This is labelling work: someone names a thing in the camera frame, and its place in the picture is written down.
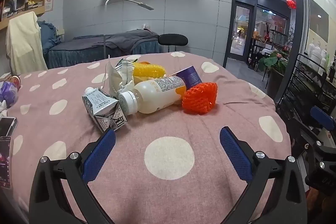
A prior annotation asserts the black stool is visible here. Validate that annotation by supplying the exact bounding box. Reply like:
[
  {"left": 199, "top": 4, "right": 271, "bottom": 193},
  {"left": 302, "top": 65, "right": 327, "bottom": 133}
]
[{"left": 158, "top": 34, "right": 189, "bottom": 52}]

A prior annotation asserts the white floor lamp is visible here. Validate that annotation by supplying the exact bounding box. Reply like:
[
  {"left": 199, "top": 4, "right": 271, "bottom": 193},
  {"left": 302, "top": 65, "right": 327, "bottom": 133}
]
[{"left": 103, "top": 0, "right": 155, "bottom": 59}]

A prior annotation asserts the black metal rack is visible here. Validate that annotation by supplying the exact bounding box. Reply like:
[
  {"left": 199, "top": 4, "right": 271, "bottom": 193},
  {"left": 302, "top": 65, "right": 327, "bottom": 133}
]
[{"left": 276, "top": 53, "right": 336, "bottom": 135}]

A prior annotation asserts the black smartphone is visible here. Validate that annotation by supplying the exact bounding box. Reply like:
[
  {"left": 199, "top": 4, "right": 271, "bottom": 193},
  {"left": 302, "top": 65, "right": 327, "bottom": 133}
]
[
  {"left": 0, "top": 117, "right": 18, "bottom": 139},
  {"left": 0, "top": 136, "right": 12, "bottom": 189}
]

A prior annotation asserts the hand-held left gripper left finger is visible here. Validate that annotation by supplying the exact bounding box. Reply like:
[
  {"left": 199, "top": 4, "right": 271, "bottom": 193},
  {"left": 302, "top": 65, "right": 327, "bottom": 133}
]
[{"left": 29, "top": 128, "right": 116, "bottom": 224}]

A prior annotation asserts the yellow foam fruit net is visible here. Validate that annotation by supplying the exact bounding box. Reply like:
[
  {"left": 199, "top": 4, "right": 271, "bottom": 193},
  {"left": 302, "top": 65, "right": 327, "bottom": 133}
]
[{"left": 133, "top": 62, "right": 166, "bottom": 77}]

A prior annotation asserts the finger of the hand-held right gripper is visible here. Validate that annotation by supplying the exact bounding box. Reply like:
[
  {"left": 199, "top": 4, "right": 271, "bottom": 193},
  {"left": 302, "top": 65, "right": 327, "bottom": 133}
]
[{"left": 291, "top": 106, "right": 336, "bottom": 153}]

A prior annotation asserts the white paper bag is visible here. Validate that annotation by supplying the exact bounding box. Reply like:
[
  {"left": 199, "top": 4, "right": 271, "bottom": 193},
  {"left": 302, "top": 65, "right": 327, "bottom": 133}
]
[{"left": 104, "top": 55, "right": 135, "bottom": 98}]

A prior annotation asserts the orange foam fruit net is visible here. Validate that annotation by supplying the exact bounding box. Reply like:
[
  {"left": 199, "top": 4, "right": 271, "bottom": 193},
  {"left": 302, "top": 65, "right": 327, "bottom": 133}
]
[{"left": 182, "top": 82, "right": 218, "bottom": 115}]

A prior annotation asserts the purple plastic bag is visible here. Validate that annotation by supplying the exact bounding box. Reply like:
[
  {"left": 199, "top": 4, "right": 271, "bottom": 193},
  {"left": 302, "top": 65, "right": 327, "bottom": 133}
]
[{"left": 0, "top": 81, "right": 19, "bottom": 109}]

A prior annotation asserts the pink polka dot blanket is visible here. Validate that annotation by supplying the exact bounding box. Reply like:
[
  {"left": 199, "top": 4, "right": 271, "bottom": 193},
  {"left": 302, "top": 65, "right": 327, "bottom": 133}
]
[{"left": 0, "top": 51, "right": 293, "bottom": 224}]

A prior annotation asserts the purple cardboard box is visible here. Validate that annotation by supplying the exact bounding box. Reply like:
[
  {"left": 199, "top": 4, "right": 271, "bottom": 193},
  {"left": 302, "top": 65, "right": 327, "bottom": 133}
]
[{"left": 171, "top": 65, "right": 203, "bottom": 90}]

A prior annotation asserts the blue bedding pile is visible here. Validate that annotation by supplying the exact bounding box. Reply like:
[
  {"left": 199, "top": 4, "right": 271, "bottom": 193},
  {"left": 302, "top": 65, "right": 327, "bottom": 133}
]
[{"left": 37, "top": 21, "right": 62, "bottom": 55}]

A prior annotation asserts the red can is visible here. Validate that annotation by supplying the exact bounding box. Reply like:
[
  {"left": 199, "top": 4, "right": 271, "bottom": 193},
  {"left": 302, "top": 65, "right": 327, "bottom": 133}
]
[{"left": 10, "top": 75, "right": 21, "bottom": 89}]

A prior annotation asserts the blue skirted massage bed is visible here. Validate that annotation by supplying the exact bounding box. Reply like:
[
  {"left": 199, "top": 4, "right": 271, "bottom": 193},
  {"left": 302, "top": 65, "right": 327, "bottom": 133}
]
[{"left": 43, "top": 29, "right": 163, "bottom": 69}]

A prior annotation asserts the dark planter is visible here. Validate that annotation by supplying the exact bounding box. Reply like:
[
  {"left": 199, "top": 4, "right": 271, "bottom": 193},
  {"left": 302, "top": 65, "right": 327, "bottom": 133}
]
[{"left": 266, "top": 69, "right": 285, "bottom": 98}]

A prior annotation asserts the white pump bottle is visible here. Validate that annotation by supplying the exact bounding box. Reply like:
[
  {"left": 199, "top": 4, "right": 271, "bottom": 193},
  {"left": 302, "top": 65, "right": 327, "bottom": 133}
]
[
  {"left": 306, "top": 43, "right": 317, "bottom": 64},
  {"left": 314, "top": 42, "right": 324, "bottom": 69},
  {"left": 320, "top": 45, "right": 330, "bottom": 75}
]

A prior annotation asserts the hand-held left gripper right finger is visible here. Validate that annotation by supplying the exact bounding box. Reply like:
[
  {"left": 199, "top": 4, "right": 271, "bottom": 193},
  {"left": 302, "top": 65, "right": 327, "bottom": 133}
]
[{"left": 219, "top": 126, "right": 307, "bottom": 224}]

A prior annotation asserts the cream cloth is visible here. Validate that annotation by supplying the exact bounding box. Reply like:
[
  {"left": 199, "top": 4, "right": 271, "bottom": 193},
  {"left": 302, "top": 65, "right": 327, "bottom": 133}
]
[{"left": 6, "top": 11, "right": 48, "bottom": 75}]

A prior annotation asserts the crushed grey milk carton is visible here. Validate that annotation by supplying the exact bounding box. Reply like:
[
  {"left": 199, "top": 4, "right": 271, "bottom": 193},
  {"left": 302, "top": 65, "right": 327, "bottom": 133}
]
[{"left": 82, "top": 87, "right": 129, "bottom": 133}]

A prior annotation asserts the green leafy plant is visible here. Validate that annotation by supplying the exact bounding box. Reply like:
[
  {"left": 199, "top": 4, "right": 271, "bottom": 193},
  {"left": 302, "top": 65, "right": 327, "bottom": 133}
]
[{"left": 259, "top": 52, "right": 288, "bottom": 75}]

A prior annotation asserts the black display rack with ornaments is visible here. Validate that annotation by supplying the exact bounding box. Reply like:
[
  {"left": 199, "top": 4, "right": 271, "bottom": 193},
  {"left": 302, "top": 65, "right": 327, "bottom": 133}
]
[{"left": 249, "top": 22, "right": 289, "bottom": 67}]

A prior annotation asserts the glass door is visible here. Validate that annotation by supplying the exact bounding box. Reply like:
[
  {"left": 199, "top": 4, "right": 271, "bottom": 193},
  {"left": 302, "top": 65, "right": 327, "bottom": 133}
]
[{"left": 228, "top": 4, "right": 255, "bottom": 60}]

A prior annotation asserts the white plastic bottle orange label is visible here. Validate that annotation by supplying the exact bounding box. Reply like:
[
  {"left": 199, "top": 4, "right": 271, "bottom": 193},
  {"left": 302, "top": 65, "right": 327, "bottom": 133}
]
[{"left": 119, "top": 75, "right": 187, "bottom": 115}]

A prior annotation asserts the green-printed plastic wrapper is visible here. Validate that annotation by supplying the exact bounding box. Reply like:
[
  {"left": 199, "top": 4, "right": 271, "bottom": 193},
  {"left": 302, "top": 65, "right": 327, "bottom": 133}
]
[{"left": 115, "top": 58, "right": 139, "bottom": 83}]

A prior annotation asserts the grey blanket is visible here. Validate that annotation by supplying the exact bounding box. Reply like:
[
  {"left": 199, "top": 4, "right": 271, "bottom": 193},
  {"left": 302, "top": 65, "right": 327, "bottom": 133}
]
[{"left": 73, "top": 29, "right": 160, "bottom": 51}]

